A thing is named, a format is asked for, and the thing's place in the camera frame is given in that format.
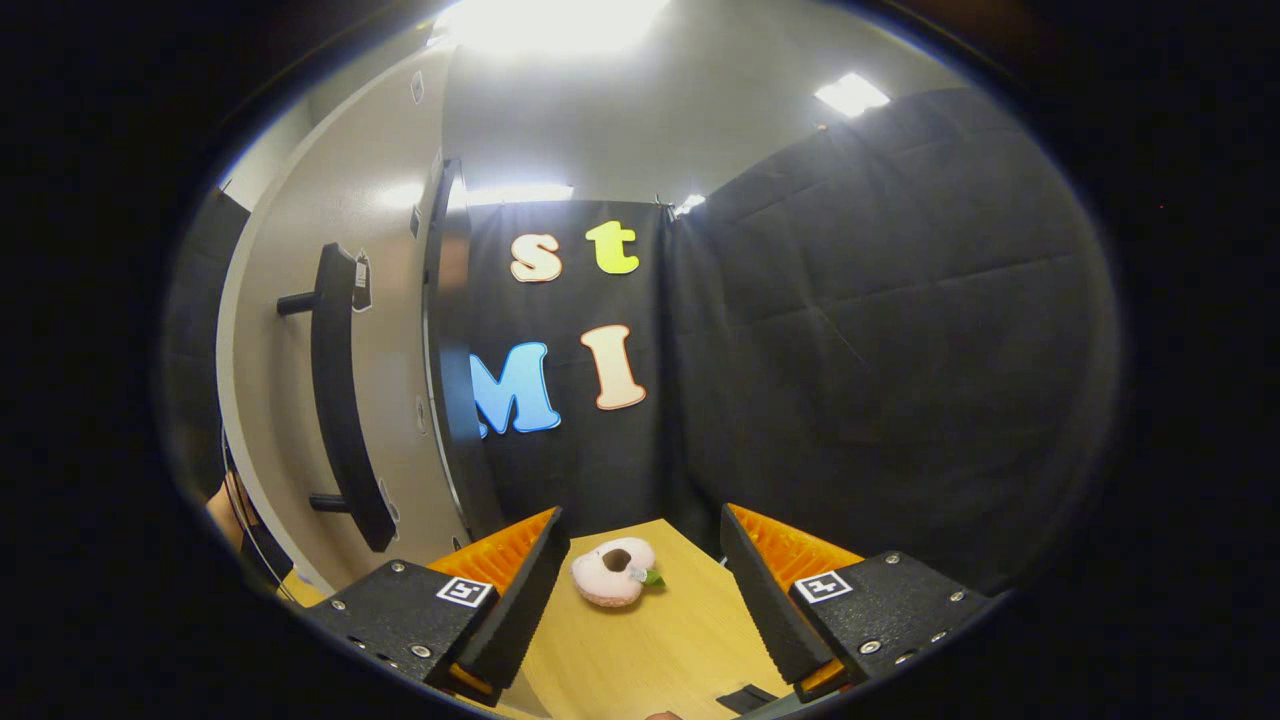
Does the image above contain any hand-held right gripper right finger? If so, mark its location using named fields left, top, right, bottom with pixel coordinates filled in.
left=720, top=503, right=1004, bottom=706

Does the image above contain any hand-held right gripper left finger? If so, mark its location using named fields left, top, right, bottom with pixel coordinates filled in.
left=300, top=506, right=571, bottom=707

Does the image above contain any grey cabinet door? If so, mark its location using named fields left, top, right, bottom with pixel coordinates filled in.
left=215, top=40, right=451, bottom=593

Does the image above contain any pink plush toy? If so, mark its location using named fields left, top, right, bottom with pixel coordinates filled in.
left=571, top=537, right=666, bottom=608

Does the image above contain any black backdrop cloth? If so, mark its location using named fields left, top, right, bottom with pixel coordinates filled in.
left=160, top=88, right=1121, bottom=601

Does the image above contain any black door handle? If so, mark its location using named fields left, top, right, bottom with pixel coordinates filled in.
left=277, top=243, right=398, bottom=553

